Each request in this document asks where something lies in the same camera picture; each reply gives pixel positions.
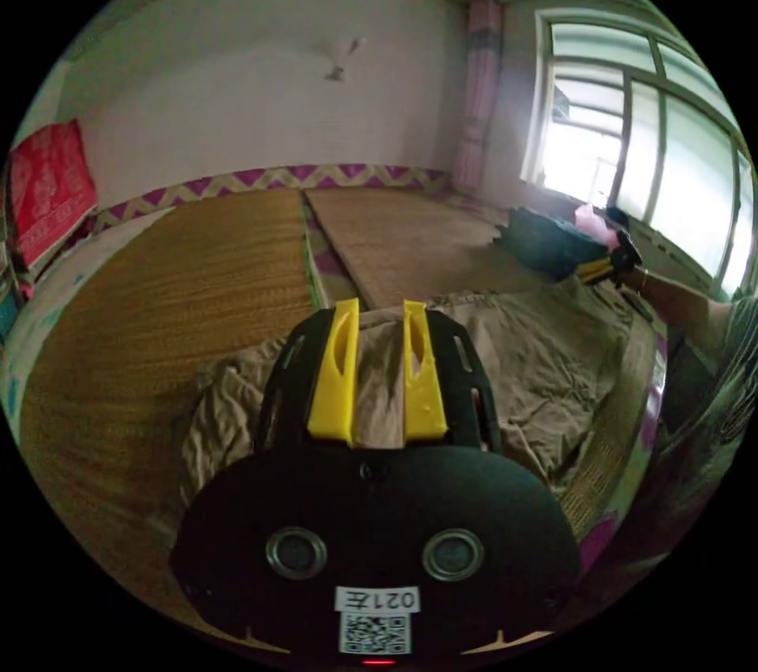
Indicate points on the bed with woven mat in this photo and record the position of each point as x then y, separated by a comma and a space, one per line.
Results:
195, 281

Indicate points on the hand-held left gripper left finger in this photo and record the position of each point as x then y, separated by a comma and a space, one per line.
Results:
331, 388

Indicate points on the pile of clothes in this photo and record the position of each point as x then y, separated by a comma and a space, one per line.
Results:
545, 239

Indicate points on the person's right forearm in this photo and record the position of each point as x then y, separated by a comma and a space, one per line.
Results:
681, 299

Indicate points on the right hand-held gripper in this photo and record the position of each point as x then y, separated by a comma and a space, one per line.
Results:
626, 248

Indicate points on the person's right hand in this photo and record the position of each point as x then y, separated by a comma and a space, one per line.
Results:
633, 275

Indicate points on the pink curtain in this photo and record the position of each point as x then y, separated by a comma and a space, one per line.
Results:
478, 91

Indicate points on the khaki pants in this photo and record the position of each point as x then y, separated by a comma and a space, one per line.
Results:
545, 364

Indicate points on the window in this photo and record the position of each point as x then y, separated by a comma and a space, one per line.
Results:
651, 151

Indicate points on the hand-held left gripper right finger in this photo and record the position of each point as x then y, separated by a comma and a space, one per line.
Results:
421, 393

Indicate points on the red flowered folded blanket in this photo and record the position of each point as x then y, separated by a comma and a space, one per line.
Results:
50, 192

